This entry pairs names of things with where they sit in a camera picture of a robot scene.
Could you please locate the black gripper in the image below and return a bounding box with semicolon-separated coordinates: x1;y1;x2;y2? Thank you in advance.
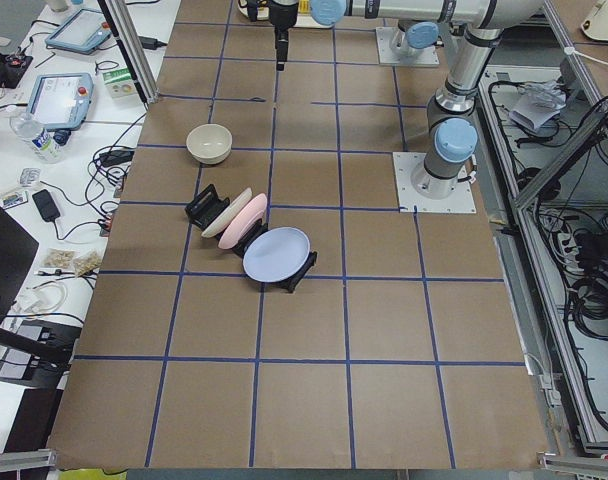
268;0;298;71

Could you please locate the blue plate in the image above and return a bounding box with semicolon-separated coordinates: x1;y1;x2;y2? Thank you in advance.
243;227;310;283

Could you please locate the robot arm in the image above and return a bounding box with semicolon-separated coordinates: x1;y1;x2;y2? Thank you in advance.
389;19;439;57
310;0;543;200

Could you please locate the cream plate in rack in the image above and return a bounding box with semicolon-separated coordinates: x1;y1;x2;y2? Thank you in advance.
201;187;252;238

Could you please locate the pink plate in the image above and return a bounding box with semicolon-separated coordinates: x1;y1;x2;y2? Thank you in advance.
218;193;268;250

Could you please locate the cream bowl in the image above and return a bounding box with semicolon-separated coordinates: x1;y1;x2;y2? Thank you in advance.
186;123;233;165

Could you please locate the black power adapter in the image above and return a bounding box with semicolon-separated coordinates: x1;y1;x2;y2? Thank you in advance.
139;36;167;50

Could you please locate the green white box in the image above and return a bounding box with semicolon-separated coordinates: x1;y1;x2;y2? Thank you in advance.
102;68;137;98

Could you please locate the upper teach pendant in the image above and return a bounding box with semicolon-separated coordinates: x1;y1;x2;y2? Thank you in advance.
45;8;111;54

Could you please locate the teach pendant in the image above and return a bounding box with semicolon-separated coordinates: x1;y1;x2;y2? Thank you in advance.
45;8;111;54
27;73;94;131

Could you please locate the lower teach pendant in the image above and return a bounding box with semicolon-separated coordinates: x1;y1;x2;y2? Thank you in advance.
27;73;94;131

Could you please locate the plastic water bottle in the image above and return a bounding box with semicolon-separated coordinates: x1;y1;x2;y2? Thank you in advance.
9;111;61;164

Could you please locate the black smartphone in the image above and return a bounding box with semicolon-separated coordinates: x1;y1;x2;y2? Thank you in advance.
32;189;61;222

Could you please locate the black monitor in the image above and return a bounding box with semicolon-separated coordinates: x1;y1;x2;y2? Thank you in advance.
0;206;72;367

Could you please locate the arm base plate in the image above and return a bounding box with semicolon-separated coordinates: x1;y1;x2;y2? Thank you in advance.
392;152;477;214
375;27;439;68

